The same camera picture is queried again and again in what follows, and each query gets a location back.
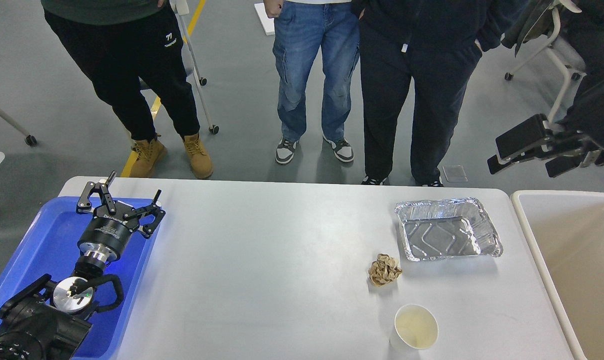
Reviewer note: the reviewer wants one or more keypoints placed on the person in dark clothes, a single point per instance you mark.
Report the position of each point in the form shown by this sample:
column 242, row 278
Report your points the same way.
column 433, row 45

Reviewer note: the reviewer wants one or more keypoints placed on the crumpled brown paper ball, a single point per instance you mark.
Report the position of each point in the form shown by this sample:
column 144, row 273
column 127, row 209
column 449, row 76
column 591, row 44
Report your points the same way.
column 384, row 270

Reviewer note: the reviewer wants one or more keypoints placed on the blue plastic tray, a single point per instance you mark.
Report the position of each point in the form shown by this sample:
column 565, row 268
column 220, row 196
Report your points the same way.
column 49, row 247

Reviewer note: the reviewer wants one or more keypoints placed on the beige plastic bin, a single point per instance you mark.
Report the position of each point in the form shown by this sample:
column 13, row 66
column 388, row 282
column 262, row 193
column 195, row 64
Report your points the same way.
column 565, row 232

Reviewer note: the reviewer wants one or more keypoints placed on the person in black pants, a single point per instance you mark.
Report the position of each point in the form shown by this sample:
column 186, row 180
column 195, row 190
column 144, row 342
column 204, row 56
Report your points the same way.
column 119, row 43

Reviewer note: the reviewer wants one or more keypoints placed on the white board on floor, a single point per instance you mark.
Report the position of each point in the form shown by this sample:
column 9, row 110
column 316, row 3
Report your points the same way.
column 266, row 23

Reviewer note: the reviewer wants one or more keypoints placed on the seated person at right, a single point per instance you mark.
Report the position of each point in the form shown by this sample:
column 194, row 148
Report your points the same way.
column 585, row 33

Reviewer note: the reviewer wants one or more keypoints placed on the white paper cup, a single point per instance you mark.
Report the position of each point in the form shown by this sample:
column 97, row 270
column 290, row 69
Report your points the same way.
column 415, row 328

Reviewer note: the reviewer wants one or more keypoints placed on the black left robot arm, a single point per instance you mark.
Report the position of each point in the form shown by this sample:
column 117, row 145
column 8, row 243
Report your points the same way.
column 68, row 291

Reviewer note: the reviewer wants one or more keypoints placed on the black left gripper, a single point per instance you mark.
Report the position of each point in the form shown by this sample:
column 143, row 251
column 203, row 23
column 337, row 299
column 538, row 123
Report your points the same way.
column 106, row 232

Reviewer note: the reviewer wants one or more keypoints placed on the aluminium foil tray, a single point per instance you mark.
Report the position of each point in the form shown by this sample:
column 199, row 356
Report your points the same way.
column 433, row 230

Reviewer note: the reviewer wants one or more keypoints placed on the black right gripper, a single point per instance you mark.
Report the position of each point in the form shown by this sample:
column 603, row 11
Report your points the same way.
column 563, row 150

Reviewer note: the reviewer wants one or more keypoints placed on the white chair leg left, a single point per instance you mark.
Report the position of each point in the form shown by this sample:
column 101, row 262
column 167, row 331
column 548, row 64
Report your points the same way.
column 30, row 140

